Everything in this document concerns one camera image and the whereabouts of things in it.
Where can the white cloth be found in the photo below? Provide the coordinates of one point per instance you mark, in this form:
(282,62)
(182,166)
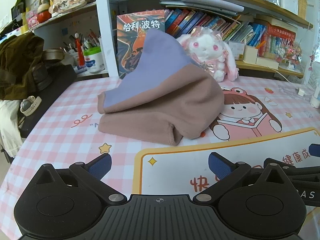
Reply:
(10,127)

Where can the dragon cover novel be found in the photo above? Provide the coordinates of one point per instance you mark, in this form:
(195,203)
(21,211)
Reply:
(130,42)

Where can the white tablet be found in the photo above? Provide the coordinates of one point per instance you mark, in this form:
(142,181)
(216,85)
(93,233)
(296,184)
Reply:
(212,1)

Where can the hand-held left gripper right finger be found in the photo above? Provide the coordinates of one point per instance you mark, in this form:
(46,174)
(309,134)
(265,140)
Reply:
(220,166)

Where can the white pink plush bunny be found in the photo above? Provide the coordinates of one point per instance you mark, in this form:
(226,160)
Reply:
(207,47)

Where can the silver foil cover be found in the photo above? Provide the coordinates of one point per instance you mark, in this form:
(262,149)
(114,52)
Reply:
(313,67)

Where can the white wooden bookshelf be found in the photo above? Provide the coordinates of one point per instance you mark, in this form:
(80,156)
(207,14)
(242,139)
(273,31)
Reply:
(101,17)

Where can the white charger plug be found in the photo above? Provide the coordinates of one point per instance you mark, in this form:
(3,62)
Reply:
(300,92)

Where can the pink and purple knit garment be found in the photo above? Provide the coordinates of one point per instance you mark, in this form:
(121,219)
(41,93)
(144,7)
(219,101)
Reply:
(160,105)

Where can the white wristwatch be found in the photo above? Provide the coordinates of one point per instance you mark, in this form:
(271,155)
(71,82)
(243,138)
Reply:
(30,106)

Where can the orange round ornament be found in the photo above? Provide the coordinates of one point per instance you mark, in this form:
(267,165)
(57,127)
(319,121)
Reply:
(44,17)

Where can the pink checkered desk mat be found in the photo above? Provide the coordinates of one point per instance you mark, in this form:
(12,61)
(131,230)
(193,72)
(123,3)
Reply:
(62,142)

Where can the white jar green lid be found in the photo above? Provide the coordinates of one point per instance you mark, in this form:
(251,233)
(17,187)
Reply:
(93,61)

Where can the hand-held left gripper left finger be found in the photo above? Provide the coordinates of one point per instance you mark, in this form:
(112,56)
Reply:
(100,166)

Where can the red boxed book set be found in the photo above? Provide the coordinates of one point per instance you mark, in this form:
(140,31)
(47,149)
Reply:
(277,40)

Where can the black bag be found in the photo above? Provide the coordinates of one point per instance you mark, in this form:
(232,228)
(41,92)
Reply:
(55,92)

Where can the grey laptop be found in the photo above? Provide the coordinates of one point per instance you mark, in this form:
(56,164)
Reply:
(200,8)

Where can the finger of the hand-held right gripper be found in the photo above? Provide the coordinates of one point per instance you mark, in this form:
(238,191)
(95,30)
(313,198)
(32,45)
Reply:
(303,172)
(315,150)

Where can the cream box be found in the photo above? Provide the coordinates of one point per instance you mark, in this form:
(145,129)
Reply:
(250,54)

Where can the pen holder with pens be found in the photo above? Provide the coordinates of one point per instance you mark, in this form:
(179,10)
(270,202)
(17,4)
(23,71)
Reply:
(82,42)

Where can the row of colourful books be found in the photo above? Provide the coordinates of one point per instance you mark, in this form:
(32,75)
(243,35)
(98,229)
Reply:
(212,23)

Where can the pink flower bouquet ornament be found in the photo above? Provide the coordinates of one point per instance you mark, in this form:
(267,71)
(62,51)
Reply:
(290,53)

